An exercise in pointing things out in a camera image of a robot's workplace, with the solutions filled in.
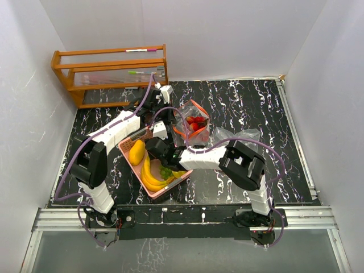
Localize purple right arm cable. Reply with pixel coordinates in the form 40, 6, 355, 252
149, 105, 287, 248

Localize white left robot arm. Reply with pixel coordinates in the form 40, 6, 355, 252
66, 84, 173, 227

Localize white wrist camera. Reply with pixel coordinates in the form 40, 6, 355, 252
152, 121, 168, 140
154, 83, 173, 104

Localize pink perforated plastic basket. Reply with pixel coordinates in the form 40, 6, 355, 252
118, 128, 192, 200

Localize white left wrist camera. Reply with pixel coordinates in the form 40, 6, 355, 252
154, 83, 173, 104

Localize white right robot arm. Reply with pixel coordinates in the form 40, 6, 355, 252
146, 137, 274, 229

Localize green grape bunch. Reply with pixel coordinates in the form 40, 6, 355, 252
159, 166, 174, 180

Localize yellow mango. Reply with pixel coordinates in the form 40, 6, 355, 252
129, 139, 145, 166

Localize grey binder clip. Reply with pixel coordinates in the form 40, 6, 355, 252
156, 66, 166, 78

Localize pink cap marker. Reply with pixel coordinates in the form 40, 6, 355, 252
125, 48, 157, 53

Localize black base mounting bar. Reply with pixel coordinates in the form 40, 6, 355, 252
117, 205, 288, 243

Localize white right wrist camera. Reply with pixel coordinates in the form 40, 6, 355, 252
152, 121, 168, 140

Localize yellow lemon slice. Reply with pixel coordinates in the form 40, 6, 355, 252
172, 171, 187, 179

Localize red strawberry bunch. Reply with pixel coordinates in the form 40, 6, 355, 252
185, 116, 209, 143

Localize yellow banana bunch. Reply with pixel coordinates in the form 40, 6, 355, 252
141, 155, 175, 192

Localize green cap marker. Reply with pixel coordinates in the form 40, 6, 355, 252
128, 71, 156, 75

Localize clear orange-zip bag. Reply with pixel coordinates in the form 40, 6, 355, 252
173, 100, 210, 146

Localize wooden shelf rack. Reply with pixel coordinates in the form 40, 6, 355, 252
51, 44, 169, 109

